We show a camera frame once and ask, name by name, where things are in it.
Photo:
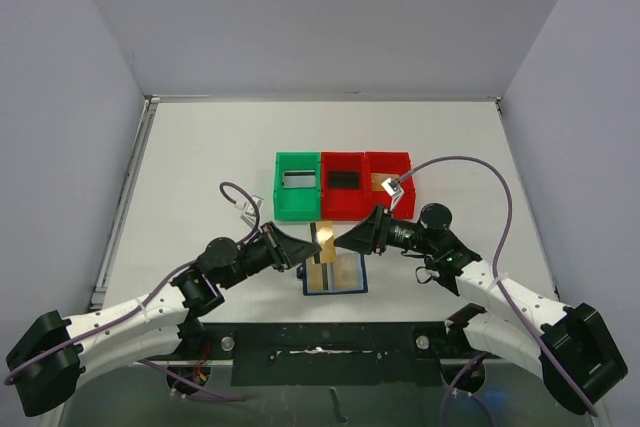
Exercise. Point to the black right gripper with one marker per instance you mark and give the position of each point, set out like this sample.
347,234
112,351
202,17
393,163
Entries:
378,230

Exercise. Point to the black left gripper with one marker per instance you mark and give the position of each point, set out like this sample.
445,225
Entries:
284,250

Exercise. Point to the blue leather card holder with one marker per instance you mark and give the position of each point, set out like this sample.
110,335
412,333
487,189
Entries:
300,274

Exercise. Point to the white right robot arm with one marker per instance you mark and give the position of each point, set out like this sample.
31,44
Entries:
569,348

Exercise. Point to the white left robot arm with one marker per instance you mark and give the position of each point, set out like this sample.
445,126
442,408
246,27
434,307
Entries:
57,354

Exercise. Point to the gold card in red bin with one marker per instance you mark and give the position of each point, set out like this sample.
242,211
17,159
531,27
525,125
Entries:
377,181

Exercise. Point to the black card in red bin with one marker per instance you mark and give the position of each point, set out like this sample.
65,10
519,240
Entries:
344,180

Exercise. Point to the silver card in green bin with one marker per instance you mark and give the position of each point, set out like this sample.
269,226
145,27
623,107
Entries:
299,179

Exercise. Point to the red plastic bin middle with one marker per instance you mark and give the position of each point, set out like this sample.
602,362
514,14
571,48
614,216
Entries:
345,205

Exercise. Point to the red plastic bin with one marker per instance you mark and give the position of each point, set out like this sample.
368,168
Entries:
394,164
345,205

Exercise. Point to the green plastic bin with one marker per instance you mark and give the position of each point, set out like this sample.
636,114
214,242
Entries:
297,204

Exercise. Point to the red plastic bin right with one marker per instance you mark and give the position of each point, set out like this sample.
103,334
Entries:
394,164

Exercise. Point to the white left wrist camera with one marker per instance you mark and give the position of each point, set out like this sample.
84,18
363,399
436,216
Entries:
249,210

